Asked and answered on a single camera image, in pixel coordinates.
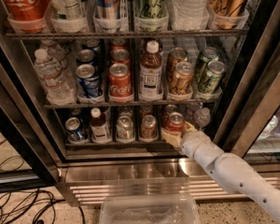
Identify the silver green can bottom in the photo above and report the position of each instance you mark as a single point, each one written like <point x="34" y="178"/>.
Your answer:
<point x="124" y="128"/>

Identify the clear water bottle top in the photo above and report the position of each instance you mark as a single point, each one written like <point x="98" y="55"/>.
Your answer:
<point x="187" y="15"/>

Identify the water bottle middle front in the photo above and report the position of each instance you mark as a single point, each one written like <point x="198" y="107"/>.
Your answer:
<point x="53" y="80"/>

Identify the orange lacroix can front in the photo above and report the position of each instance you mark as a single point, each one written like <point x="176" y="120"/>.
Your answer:
<point x="181" y="79"/>

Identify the green lacroix can back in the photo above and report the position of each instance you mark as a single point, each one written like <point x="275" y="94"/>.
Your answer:
<point x="205" y="56"/>

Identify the wire shelf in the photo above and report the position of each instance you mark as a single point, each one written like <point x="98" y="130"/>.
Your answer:
<point x="133" y="103"/>
<point x="129" y="35"/>

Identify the large coca-cola bottle top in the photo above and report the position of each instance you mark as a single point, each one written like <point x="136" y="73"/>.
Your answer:
<point x="27" y="16"/>

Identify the blue pepsi can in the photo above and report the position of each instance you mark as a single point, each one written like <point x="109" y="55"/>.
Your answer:
<point x="89" y="80"/>
<point x="75" y="129"/>
<point x="94" y="45"/>
<point x="86" y="56"/>

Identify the orange lacroix can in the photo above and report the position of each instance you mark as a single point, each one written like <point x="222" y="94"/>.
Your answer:
<point x="181" y="79"/>
<point x="175" y="56"/>

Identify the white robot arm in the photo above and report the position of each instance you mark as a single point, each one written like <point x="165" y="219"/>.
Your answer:
<point x="230" y="171"/>

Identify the orange can bottom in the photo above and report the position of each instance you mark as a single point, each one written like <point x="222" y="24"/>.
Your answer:
<point x="148" y="128"/>

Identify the brown tea bottle middle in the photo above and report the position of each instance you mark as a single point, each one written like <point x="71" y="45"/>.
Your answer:
<point x="150" y="71"/>

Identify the green lacroix can front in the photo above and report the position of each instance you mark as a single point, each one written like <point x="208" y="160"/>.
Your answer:
<point x="211" y="77"/>

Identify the orange lacroix cans top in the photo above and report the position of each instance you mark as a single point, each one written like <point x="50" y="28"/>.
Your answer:
<point x="227" y="14"/>

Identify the red bull can top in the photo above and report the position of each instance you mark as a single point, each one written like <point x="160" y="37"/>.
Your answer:
<point x="108" y="9"/>

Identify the red coke can bottom shelf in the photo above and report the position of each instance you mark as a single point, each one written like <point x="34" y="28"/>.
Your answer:
<point x="175" y="122"/>

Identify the sprite bottle top shelf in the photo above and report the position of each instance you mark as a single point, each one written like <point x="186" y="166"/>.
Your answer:
<point x="69" y="10"/>

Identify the middle wire shelf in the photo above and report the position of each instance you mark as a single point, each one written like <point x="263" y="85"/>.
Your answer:
<point x="133" y="103"/>

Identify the green lacroix can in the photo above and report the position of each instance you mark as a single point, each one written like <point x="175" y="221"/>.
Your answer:
<point x="211" y="77"/>
<point x="205" y="56"/>
<point x="150" y="9"/>

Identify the water bottle middle back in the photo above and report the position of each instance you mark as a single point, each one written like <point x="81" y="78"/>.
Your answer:
<point x="55" y="50"/>

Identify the red coke can behind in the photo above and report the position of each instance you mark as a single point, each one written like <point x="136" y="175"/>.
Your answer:
<point x="166" y="111"/>

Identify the brown tea bottle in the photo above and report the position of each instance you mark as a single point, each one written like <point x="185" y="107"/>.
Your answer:
<point x="99" y="126"/>
<point x="150" y="71"/>

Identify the clear plastic bin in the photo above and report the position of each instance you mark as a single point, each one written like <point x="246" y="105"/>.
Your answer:
<point x="150" y="209"/>

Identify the fridge glass door right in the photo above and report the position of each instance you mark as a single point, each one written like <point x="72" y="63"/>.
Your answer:
<point x="249" y="103"/>

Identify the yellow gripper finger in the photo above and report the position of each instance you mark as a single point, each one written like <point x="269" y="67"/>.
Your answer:
<point x="188" y="127"/>
<point x="172" y="138"/>

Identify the blue pepsi can middle front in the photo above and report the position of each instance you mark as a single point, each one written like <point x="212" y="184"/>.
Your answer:
<point x="89" y="80"/>

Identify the green lacroix can top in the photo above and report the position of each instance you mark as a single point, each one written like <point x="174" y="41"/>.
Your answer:
<point x="150" y="9"/>

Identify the top wire shelf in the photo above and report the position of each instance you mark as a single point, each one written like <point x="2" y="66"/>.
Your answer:
<point x="129" y="35"/>

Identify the water bottle bottom front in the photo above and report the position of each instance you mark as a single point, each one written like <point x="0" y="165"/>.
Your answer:
<point x="201" y="117"/>

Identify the blue pepsi can middle back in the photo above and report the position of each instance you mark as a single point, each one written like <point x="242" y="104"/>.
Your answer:
<point x="94" y="45"/>

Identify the steel fridge bottom grille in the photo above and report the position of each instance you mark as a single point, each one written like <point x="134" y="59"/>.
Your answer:
<point x="90" y="183"/>

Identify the orange lacroix can back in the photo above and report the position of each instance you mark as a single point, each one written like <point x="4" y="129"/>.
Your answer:
<point x="175" y="56"/>

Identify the red coke can middle back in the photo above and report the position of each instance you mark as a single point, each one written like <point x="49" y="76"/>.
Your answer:
<point x="118" y="43"/>

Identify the red coke can middle front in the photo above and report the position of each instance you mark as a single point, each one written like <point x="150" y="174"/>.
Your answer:
<point x="120" y="84"/>

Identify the fridge sliding door left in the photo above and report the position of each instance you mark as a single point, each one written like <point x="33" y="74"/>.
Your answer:
<point x="20" y="133"/>

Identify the brown tea bottle bottom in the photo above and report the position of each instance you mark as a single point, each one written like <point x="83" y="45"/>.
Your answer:
<point x="99" y="126"/>

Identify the blue pepsi can bottom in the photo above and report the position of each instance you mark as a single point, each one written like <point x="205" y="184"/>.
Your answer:
<point x="75" y="129"/>

